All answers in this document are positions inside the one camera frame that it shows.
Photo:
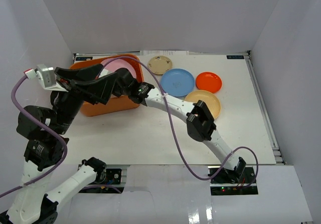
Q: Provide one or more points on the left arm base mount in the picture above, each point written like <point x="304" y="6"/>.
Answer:
<point x="111" y="184"/>

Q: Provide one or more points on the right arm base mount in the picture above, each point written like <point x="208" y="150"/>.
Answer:
<point x="222" y="186"/>

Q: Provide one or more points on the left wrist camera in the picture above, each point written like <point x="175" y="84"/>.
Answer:
<point x="46" y="77"/>

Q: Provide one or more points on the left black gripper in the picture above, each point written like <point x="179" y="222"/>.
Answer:
<point x="72" y="88"/>

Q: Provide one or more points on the pink round plate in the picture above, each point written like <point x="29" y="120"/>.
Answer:
<point x="115" y="65"/>

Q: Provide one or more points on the orange plastic bin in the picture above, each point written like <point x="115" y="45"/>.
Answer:
<point x="115" y="103"/>

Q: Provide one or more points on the white paper sheets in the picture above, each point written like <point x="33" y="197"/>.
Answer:
<point x="167" y="52"/>

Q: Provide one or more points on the blue round plate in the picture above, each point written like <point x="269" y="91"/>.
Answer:
<point x="177" y="82"/>

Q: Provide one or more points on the yellow round plate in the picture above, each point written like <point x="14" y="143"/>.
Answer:
<point x="208" y="98"/>

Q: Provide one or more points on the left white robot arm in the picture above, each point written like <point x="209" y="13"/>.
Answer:
<point x="44" y="128"/>

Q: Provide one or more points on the orange round plate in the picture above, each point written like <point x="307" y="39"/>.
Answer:
<point x="209" y="81"/>

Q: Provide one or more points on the small beige floral plate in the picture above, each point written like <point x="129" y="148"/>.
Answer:
<point x="159" y="65"/>

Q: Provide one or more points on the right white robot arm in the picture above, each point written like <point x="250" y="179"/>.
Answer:
<point x="197" y="117"/>

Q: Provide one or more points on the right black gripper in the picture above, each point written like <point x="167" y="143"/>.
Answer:
<point x="116" y="95"/>

